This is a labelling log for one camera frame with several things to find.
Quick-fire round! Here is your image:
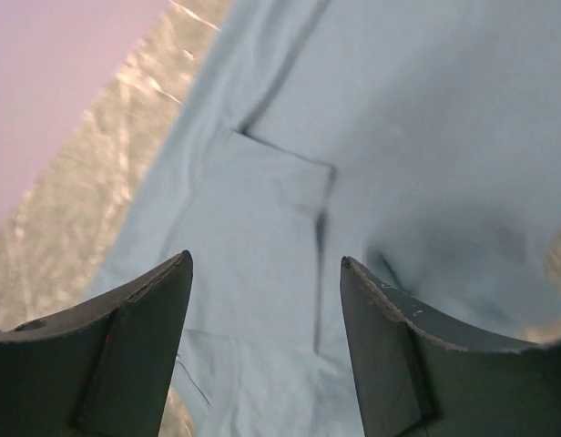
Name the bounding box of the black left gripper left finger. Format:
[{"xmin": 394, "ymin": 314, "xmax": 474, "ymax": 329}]
[{"xmin": 0, "ymin": 252, "xmax": 193, "ymax": 436}]

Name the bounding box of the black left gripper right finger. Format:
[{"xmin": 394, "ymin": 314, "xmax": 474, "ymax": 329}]
[{"xmin": 340, "ymin": 257, "xmax": 561, "ymax": 437}]

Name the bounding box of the grey blue t shirt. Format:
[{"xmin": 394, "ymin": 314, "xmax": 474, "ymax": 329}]
[{"xmin": 90, "ymin": 1, "xmax": 561, "ymax": 436}]

